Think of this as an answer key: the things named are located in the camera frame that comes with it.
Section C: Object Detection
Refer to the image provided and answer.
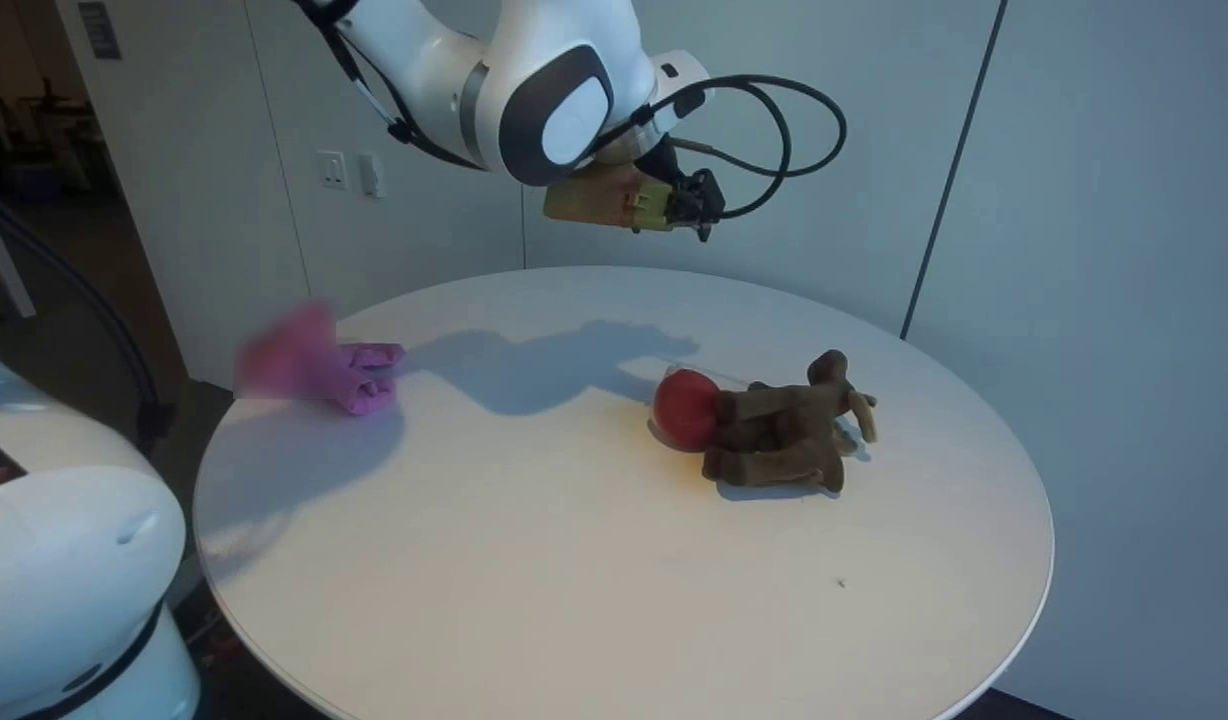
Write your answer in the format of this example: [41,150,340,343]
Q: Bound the dark wall sign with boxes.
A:
[73,0,128,65]

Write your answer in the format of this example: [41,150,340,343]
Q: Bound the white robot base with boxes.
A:
[0,334,204,720]

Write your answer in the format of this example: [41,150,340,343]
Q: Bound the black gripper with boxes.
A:
[634,135,733,248]

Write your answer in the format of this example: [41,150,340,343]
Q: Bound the pink cloth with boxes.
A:
[236,302,410,422]

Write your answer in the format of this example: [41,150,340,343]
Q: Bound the brown plush toy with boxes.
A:
[698,343,884,497]

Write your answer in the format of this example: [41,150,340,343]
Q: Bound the thick black base cable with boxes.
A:
[0,178,180,453]

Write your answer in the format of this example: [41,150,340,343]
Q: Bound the golden wrist camera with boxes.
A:
[538,159,680,237]

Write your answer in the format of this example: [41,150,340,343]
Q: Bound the red ball toy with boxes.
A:
[646,363,733,457]

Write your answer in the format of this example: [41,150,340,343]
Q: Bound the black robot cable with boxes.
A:
[596,72,851,225]

